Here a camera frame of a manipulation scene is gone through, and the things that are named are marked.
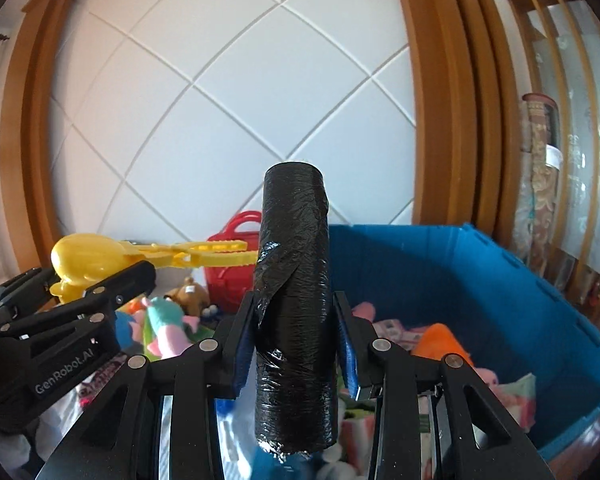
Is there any brown teddy bear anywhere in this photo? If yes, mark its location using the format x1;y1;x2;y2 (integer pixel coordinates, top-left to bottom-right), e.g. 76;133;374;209
171;277;212;317

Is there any red plastic toy case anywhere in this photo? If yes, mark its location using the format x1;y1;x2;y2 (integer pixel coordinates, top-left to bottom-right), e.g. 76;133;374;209
203;210;264;314

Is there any teal pink plush toy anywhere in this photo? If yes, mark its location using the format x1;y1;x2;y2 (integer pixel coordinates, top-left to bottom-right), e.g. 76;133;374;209
144;295;202;359

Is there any wooden pillar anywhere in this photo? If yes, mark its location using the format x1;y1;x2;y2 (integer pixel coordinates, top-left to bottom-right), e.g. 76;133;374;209
390;0;524;261

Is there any yellow snowball maker clip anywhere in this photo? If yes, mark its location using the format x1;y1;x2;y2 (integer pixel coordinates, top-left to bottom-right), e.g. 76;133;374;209
49;232;259;305

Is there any white plastic bag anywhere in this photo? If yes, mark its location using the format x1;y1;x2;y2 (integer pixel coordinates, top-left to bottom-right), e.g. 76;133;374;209
0;385;86;476

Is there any orange plush toy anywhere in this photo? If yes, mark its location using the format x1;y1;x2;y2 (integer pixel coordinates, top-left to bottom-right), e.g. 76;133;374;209
412;322;474;367

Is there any rolled patterned carpet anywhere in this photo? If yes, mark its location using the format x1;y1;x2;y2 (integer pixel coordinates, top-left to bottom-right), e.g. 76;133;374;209
521;92;562;273

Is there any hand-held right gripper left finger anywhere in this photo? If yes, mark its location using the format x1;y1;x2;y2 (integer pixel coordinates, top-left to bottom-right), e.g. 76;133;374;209
42;301;256;480

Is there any wooden slat glass partition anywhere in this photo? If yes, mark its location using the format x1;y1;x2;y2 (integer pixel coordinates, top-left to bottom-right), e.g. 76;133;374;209
502;0;600;307

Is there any blue plastic folding crate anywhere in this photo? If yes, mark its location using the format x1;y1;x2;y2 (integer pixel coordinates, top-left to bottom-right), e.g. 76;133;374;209
325;222;600;463

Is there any blue plush toy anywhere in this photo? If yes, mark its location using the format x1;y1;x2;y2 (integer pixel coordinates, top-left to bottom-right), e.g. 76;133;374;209
114;309;147;352

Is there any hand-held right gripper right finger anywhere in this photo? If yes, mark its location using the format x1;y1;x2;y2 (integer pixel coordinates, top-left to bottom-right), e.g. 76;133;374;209
333;291;556;480

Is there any black garbage bag roll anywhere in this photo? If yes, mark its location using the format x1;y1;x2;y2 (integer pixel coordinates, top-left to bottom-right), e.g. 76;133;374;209
251;160;339;457

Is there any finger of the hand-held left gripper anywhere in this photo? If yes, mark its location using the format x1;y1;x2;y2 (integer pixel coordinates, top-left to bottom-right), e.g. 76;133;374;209
47;260;157;342
0;267;59;314

